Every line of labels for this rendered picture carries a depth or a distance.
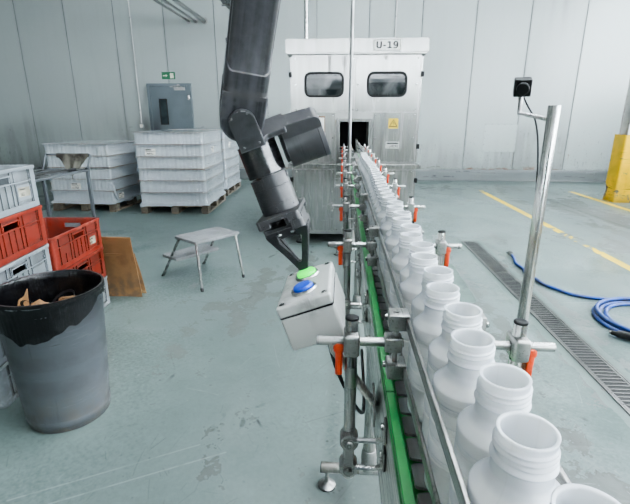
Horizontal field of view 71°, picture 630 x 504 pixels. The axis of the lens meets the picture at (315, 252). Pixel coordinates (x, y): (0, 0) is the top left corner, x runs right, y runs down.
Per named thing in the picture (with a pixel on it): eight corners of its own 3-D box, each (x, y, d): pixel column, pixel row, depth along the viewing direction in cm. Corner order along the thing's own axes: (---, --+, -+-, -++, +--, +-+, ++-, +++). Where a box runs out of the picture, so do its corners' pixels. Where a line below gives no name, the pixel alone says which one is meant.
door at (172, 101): (197, 178, 1029) (189, 83, 968) (155, 178, 1035) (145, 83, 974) (198, 178, 1038) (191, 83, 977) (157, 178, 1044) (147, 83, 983)
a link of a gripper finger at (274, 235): (325, 253, 73) (306, 200, 70) (323, 267, 66) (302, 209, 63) (287, 265, 74) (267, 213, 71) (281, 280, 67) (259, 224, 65)
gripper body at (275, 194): (308, 207, 71) (292, 163, 69) (302, 221, 61) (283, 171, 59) (271, 220, 72) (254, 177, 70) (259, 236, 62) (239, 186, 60)
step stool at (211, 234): (204, 263, 428) (200, 221, 416) (245, 277, 390) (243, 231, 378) (160, 275, 394) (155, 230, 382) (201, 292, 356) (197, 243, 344)
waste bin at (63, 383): (90, 444, 189) (66, 308, 171) (-10, 440, 192) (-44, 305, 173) (137, 384, 233) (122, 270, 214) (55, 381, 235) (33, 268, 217)
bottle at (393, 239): (414, 305, 85) (420, 222, 80) (383, 304, 85) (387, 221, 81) (410, 293, 91) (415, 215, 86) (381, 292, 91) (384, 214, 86)
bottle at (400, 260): (426, 333, 74) (434, 239, 69) (390, 333, 74) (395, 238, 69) (419, 318, 80) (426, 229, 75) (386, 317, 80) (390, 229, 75)
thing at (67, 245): (57, 274, 267) (51, 239, 260) (-10, 273, 267) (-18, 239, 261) (104, 246, 325) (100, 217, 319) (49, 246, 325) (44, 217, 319)
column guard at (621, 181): (636, 203, 732) (651, 135, 700) (612, 202, 735) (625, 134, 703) (622, 199, 770) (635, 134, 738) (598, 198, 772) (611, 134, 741)
